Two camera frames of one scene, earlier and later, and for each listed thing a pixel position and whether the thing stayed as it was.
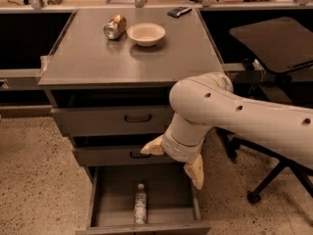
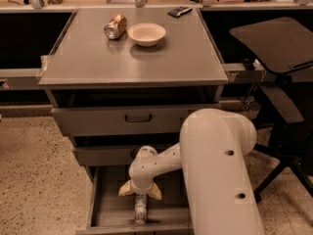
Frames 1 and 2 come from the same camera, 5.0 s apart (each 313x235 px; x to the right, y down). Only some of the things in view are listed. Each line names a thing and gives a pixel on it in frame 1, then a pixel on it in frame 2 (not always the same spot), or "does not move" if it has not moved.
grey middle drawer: (120, 155) does not move
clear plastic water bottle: (140, 206) does not move
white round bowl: (146, 34) does not move
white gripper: (179, 151) → (141, 190)
